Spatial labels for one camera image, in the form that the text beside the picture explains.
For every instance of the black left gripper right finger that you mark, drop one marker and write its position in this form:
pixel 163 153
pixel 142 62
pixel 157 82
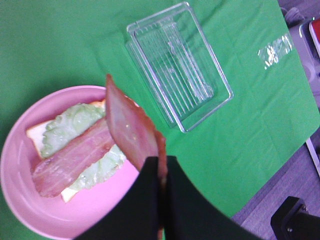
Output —
pixel 190 216

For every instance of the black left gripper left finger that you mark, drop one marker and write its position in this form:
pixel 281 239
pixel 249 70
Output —
pixel 135 217

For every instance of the toy bacon strip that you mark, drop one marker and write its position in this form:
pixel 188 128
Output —
pixel 136 136
pixel 57 172

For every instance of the green toy lettuce leaf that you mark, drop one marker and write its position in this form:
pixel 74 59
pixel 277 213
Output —
pixel 67 125

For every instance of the toy bread slice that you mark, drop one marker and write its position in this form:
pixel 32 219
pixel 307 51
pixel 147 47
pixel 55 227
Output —
pixel 36 136

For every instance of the pink round plate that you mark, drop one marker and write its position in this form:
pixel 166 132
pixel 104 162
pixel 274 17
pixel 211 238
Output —
pixel 52 217

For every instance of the clear right plastic tray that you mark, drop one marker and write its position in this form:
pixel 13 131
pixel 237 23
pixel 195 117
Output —
pixel 179 66

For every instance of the clear tape piece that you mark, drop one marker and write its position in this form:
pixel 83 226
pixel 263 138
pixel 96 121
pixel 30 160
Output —
pixel 274 51

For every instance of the green tablecloth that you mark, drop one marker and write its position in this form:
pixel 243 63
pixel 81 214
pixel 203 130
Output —
pixel 48 45

